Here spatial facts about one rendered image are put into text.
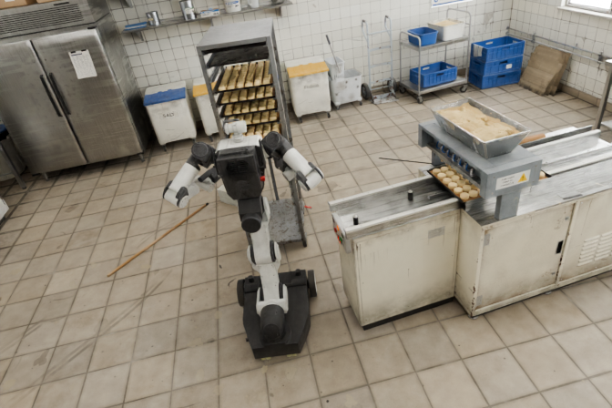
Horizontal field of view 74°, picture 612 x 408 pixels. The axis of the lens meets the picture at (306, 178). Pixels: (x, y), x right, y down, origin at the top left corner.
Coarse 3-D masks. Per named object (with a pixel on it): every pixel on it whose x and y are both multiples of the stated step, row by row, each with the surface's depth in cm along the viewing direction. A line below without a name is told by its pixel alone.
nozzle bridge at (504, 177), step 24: (432, 120) 271; (432, 144) 271; (456, 144) 240; (456, 168) 244; (480, 168) 215; (504, 168) 212; (528, 168) 215; (480, 192) 220; (504, 192) 219; (504, 216) 228
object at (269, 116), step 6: (252, 114) 311; (258, 114) 304; (264, 114) 303; (270, 114) 301; (276, 114) 300; (240, 120) 299; (246, 120) 297; (252, 120) 300; (258, 120) 294; (264, 120) 293; (270, 120) 295
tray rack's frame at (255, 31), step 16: (208, 32) 297; (224, 32) 289; (240, 32) 281; (256, 32) 274; (272, 32) 317; (208, 48) 261; (288, 128) 359; (272, 176) 386; (272, 208) 390; (288, 208) 387; (272, 224) 368; (288, 224) 365; (288, 240) 346
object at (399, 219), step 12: (564, 168) 253; (576, 168) 255; (432, 204) 240; (444, 204) 239; (456, 204) 242; (396, 216) 235; (408, 216) 236; (420, 216) 239; (348, 228) 232; (360, 228) 230; (372, 228) 233; (384, 228) 236
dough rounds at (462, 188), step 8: (440, 168) 271; (448, 168) 269; (440, 176) 260; (448, 176) 261; (456, 176) 258; (544, 176) 248; (448, 184) 252; (456, 184) 250; (464, 184) 250; (456, 192) 244; (464, 192) 242; (472, 192) 241; (464, 200) 238
